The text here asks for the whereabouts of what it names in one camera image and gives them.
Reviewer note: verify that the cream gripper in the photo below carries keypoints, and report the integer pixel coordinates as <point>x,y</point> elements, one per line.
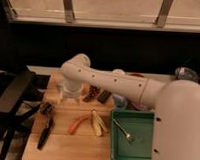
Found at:
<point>71,93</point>

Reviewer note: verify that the orange carrot toy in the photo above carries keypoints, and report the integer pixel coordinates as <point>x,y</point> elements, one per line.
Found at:
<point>77,123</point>

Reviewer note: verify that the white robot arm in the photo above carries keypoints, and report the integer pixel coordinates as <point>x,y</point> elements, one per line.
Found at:
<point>176,105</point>

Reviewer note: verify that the red brown food toy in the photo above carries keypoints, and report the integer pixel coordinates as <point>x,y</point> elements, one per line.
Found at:
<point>92,94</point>

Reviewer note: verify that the dark brown block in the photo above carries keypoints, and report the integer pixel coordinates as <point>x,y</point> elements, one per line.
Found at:
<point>104,96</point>

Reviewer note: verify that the wooden cutting board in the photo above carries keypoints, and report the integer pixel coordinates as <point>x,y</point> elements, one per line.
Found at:
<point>60,145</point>

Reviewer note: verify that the blue cup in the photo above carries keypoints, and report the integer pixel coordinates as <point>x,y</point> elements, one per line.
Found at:
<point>119,101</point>

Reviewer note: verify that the white cup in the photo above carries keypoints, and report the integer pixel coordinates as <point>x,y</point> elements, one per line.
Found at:
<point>118,71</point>

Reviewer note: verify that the purple bowl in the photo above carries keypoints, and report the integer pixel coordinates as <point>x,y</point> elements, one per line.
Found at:
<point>139,106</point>

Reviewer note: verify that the red bowl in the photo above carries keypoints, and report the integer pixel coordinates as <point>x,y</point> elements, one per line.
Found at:
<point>137,75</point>

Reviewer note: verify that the metal spoon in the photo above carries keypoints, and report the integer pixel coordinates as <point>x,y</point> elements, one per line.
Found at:
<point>128,136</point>

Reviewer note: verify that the green plastic tray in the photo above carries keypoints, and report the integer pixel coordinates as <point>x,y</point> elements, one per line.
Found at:
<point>131,134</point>

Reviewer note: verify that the grey round device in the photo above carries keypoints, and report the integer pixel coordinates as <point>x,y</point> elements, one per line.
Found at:
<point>185,73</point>

